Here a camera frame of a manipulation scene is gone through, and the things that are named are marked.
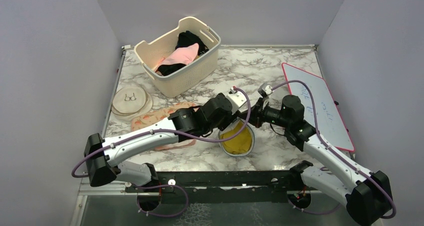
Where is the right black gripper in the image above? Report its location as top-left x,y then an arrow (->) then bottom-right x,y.
238,97 -> 291,129

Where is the white mesh cylindrical laundry bag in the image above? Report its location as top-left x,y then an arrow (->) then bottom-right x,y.
218,119 -> 256,157

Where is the yellow bra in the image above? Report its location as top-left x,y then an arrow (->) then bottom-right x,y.
219,120 -> 253,156

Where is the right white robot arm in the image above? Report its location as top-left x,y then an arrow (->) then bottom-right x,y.
246,95 -> 397,226

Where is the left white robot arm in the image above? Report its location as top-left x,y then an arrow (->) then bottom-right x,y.
84,92 -> 246,192

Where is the floral peach mesh laundry bag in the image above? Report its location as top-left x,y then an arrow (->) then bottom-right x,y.
131,101 -> 197,151

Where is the cream perforated laundry basket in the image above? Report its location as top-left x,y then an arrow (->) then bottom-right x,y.
134,16 -> 222,98

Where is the round beige bra wash bag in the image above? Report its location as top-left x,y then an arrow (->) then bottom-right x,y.
111,86 -> 153,121

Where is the pink garment in basket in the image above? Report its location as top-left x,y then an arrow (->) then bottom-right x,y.
157,43 -> 199,66

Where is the pink framed whiteboard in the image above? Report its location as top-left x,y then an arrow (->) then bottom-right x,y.
282,63 -> 355,152

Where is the black garment in basket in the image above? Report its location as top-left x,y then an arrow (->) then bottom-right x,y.
153,30 -> 209,76

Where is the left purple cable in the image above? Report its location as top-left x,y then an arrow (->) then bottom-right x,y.
71,86 -> 252,179

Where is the purple cable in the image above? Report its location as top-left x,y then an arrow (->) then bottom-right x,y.
270,80 -> 397,220
71,86 -> 252,179

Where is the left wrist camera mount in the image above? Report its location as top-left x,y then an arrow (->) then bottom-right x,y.
226,90 -> 247,115

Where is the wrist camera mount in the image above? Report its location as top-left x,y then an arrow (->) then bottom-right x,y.
257,83 -> 274,109
226,90 -> 247,115

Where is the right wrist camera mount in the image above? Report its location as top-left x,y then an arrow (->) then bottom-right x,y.
257,83 -> 274,109

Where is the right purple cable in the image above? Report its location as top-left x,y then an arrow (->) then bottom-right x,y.
270,80 -> 397,220

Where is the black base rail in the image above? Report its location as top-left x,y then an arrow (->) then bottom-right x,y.
125,170 -> 311,204

